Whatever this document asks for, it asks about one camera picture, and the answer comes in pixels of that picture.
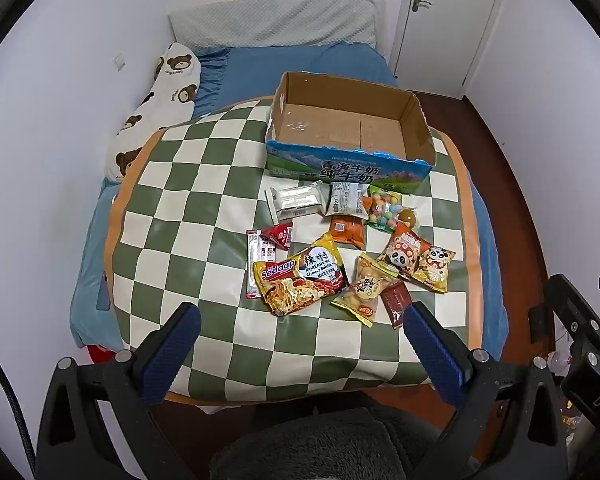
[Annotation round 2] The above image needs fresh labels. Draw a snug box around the black cable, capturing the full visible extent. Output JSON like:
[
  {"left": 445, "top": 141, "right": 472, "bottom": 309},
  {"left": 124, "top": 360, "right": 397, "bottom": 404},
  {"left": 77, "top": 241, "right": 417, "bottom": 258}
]
[{"left": 0, "top": 332, "right": 37, "bottom": 480}]

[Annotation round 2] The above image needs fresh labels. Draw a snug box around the small brown snack packet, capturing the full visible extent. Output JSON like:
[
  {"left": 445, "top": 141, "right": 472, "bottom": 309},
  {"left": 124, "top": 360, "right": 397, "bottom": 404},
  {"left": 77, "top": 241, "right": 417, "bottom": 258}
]
[{"left": 380, "top": 281, "right": 415, "bottom": 330}]

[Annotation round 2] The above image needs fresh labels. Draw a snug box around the colourful candy ball bag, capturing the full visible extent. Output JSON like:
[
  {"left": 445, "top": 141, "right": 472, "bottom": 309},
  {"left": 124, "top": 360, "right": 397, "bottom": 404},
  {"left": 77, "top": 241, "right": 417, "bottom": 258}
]
[{"left": 362, "top": 185, "right": 411, "bottom": 233}]

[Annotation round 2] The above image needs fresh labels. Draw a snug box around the pink plastic item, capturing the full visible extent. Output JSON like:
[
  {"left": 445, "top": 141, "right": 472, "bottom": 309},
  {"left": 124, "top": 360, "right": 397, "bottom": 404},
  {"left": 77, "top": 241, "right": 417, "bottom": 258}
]
[{"left": 547, "top": 351, "right": 572, "bottom": 377}]

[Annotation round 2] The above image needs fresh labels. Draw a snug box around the white textured pillow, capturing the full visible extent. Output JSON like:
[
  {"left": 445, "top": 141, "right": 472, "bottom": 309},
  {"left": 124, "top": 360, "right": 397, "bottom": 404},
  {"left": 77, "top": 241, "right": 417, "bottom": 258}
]
[{"left": 167, "top": 0, "right": 381, "bottom": 51}]

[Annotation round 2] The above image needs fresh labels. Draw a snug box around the bear print pillow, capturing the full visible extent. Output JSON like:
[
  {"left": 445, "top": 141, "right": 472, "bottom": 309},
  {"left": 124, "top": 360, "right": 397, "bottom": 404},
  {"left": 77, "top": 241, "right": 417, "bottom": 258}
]
[{"left": 102, "top": 42, "right": 202, "bottom": 183}]

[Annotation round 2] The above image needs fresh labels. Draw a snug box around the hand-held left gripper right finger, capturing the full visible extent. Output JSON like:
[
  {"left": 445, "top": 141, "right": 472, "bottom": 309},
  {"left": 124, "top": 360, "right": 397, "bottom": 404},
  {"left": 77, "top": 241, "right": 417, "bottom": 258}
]
[{"left": 402, "top": 301, "right": 568, "bottom": 480}]

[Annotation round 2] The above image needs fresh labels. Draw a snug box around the cardboard box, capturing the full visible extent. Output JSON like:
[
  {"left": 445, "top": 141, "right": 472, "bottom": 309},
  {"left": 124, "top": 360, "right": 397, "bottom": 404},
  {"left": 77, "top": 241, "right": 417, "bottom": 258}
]
[{"left": 265, "top": 71, "right": 437, "bottom": 193}]

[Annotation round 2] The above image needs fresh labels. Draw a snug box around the yellow panda snack packet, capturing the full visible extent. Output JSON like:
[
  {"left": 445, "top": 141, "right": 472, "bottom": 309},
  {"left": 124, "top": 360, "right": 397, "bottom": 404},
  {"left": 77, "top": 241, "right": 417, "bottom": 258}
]
[{"left": 412, "top": 245, "right": 456, "bottom": 293}]

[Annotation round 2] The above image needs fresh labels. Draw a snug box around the brown bun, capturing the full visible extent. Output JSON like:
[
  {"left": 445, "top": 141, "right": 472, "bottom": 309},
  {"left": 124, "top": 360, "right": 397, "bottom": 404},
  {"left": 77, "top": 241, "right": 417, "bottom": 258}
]
[{"left": 397, "top": 206, "right": 421, "bottom": 231}]

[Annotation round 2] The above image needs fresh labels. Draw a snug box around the white door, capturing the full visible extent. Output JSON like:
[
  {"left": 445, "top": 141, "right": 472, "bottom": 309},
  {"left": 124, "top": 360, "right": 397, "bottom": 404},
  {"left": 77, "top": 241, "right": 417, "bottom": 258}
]
[{"left": 390, "top": 0, "right": 511, "bottom": 98}]

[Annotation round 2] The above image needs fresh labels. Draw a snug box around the yellow instant noodle packet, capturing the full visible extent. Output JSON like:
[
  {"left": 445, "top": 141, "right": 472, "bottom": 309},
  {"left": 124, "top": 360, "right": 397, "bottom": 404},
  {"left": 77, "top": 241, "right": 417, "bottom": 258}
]
[{"left": 252, "top": 232, "right": 350, "bottom": 317}]

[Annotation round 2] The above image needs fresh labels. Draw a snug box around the green checkered mat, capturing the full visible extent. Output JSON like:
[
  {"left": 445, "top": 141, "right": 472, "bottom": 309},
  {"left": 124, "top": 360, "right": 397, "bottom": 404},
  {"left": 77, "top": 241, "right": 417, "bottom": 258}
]
[{"left": 104, "top": 100, "right": 483, "bottom": 406}]

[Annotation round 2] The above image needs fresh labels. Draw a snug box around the white silver snack packet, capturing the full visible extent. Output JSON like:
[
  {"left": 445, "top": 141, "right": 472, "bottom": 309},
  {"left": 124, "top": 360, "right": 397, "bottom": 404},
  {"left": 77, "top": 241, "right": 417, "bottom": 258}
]
[{"left": 264, "top": 181, "right": 332, "bottom": 225}]

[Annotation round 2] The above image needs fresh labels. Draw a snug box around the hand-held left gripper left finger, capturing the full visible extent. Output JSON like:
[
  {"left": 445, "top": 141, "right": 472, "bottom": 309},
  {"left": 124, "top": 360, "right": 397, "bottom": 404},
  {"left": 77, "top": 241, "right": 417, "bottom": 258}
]
[{"left": 35, "top": 302, "right": 203, "bottom": 480}]

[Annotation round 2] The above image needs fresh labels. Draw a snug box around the yellow biscuit packet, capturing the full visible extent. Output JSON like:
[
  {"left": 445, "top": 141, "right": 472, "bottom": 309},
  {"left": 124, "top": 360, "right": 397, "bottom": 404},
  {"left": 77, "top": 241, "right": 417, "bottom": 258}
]
[{"left": 330, "top": 254, "right": 398, "bottom": 328}]

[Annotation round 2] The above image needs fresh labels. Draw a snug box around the grey fuzzy clothing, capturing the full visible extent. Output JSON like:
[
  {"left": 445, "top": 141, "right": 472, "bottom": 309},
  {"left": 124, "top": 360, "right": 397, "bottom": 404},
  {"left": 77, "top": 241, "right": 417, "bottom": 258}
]
[{"left": 210, "top": 402, "right": 446, "bottom": 480}]

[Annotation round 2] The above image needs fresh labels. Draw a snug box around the white blue snack packet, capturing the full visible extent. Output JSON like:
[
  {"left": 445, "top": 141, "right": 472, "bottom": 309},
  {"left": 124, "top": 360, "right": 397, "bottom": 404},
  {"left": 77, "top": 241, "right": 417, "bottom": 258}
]
[{"left": 324, "top": 181, "right": 370, "bottom": 220}]

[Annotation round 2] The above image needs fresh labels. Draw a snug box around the orange panda snack packet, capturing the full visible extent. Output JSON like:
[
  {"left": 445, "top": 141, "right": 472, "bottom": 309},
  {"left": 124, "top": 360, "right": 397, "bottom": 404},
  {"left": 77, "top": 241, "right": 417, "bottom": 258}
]
[{"left": 377, "top": 225, "right": 433, "bottom": 281}]

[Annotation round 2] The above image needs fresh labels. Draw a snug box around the long white sausage packet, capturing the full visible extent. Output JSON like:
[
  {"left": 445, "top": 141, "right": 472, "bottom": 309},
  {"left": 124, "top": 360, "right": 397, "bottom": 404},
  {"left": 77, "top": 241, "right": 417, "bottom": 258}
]
[{"left": 246, "top": 230, "right": 277, "bottom": 301}]

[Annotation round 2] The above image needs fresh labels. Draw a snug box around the small red snack packet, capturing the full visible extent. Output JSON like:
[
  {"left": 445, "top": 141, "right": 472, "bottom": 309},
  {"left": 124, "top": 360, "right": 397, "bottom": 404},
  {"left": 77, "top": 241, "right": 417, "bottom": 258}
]
[{"left": 259, "top": 222, "right": 295, "bottom": 252}]

